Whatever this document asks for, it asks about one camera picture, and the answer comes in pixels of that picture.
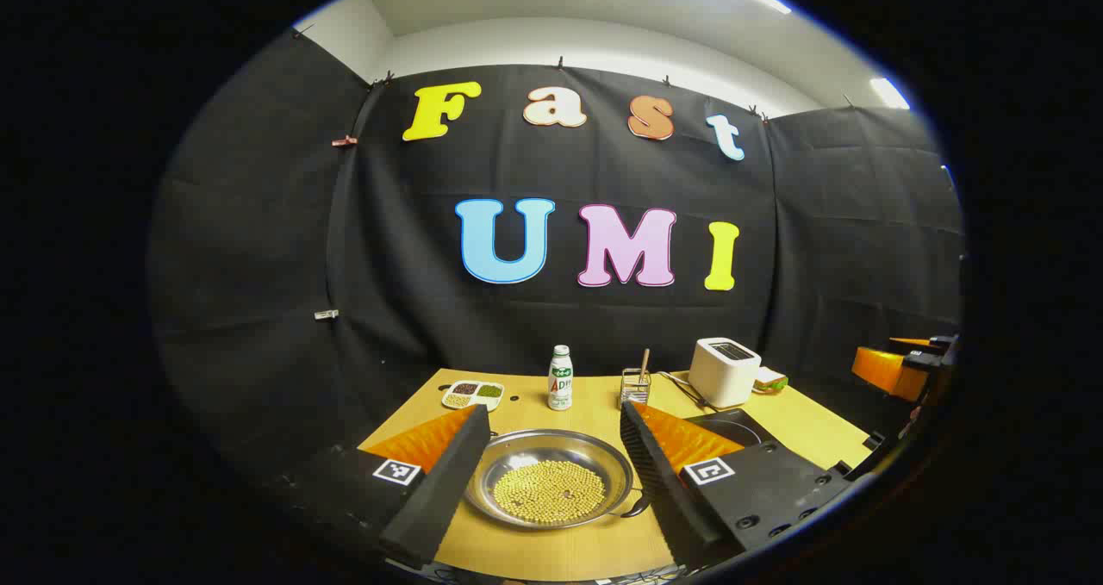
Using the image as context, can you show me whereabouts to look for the black toaster cable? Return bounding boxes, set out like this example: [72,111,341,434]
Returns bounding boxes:
[659,371,712,409]

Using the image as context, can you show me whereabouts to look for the pile of yellow soybeans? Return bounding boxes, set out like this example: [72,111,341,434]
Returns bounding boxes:
[491,459,608,526]

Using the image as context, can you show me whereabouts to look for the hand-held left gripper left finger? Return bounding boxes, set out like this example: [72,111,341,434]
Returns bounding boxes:
[276,404,492,571]

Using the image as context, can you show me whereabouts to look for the black backdrop cloth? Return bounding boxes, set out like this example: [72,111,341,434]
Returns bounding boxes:
[146,29,964,517]

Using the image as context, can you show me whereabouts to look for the steel pot with black handles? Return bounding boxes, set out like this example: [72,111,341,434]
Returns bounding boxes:
[464,428,651,532]

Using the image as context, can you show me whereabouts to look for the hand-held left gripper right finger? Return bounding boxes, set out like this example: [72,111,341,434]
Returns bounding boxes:
[619,400,856,573]

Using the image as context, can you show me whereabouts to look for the black induction cooktop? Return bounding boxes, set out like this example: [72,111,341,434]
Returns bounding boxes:
[683,408,783,450]

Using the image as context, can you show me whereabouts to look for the white divided bean dish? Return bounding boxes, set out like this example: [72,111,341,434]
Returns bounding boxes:
[441,380,506,412]

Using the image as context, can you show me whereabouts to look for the white toaster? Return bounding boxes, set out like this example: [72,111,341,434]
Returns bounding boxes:
[688,337,763,409]

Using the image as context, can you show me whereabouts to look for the white milk drink bottle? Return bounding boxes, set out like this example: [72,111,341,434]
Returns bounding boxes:
[547,345,574,412]

